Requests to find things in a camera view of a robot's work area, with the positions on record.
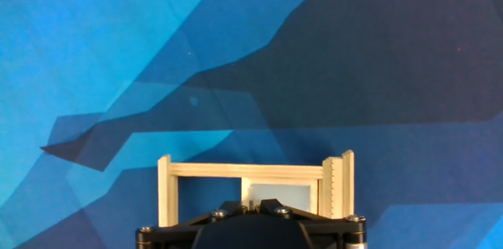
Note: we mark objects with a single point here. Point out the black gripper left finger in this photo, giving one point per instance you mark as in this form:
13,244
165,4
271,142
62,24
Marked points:
169,235

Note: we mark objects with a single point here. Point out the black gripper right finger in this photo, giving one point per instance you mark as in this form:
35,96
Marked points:
334,231

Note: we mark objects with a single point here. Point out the wooden sliding window sash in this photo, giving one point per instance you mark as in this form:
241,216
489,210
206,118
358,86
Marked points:
283,196

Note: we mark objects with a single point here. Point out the blue mountain print cloth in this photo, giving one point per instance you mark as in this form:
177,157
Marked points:
118,45

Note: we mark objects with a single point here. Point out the wooden miniature window frame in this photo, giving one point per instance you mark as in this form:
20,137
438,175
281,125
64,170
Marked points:
243,170

